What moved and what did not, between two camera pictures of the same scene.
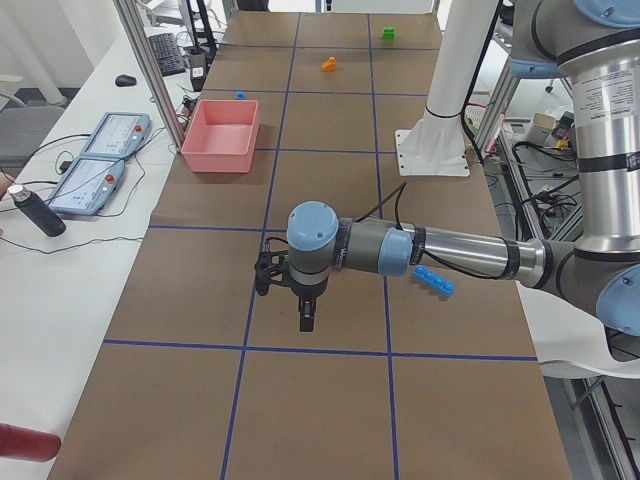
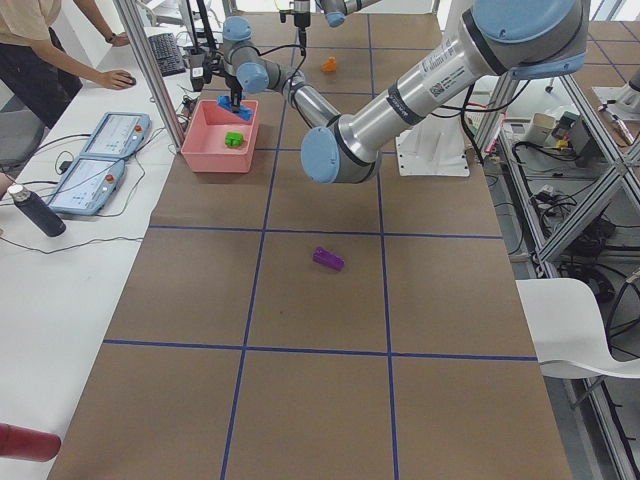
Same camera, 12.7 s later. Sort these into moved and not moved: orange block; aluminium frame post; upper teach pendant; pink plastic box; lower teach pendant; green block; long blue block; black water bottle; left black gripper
Moved: long blue block; left black gripper; green block
Not moved: upper teach pendant; aluminium frame post; pink plastic box; lower teach pendant; black water bottle; orange block
